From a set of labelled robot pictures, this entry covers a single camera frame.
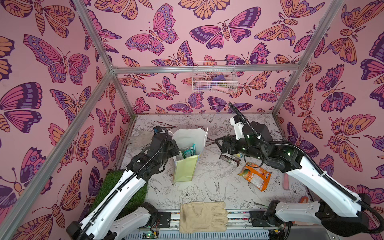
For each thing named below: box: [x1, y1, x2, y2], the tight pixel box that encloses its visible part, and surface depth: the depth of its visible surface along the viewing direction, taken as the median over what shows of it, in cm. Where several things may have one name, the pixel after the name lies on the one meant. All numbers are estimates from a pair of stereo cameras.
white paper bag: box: [172, 127, 209, 182], surface depth 84 cm
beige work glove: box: [179, 201, 229, 234], surface depth 76 cm
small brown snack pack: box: [219, 153, 241, 167], surface depth 96 cm
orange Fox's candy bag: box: [237, 162, 272, 192], surface depth 87 cm
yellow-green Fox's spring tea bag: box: [181, 143, 197, 159], surface depth 91 cm
